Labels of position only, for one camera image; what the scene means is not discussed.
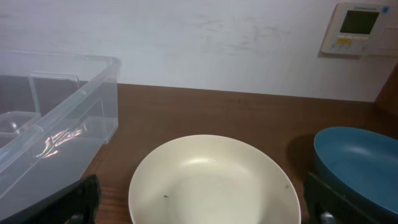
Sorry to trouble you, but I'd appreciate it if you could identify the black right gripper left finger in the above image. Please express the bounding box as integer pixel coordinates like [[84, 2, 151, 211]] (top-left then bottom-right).
[[1, 174, 101, 224]]

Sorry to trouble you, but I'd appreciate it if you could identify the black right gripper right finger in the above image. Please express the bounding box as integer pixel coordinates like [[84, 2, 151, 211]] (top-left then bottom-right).
[[304, 172, 379, 224]]

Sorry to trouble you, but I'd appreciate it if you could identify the blue bowl plate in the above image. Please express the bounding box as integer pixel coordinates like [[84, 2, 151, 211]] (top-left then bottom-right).
[[313, 126, 397, 222]]

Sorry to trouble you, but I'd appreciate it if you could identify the cream plate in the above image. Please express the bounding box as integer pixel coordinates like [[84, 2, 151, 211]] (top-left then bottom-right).
[[128, 134, 302, 224]]

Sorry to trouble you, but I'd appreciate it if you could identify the clear plastic storage container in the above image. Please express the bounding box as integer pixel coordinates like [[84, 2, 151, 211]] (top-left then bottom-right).
[[1, 51, 121, 218]]

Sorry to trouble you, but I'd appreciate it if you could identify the wall control panel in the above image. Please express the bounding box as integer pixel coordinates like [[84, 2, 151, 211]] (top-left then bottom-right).
[[320, 2, 397, 57]]

